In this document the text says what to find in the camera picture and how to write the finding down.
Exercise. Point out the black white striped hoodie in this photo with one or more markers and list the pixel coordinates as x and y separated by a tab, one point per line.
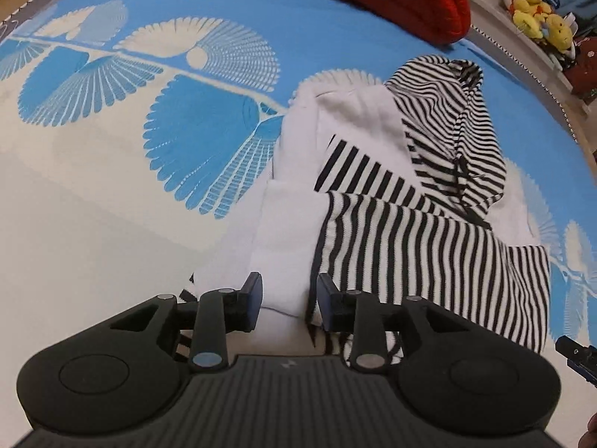
419	252

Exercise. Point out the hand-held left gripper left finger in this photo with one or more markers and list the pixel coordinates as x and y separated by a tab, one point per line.
254	304

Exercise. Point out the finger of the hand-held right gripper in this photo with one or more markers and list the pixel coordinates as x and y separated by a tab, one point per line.
576	357

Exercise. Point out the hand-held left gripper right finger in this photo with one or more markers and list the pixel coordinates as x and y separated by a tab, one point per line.
323	305

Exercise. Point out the blue white printed blanket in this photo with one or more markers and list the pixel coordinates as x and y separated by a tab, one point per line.
116	205

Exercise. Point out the white window sill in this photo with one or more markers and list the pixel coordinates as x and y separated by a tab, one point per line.
517	51

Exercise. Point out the yellow plush toy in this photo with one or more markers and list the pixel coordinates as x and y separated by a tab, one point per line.
558	32
529	11

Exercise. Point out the dark red bag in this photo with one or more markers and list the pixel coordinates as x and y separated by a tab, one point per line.
584	67

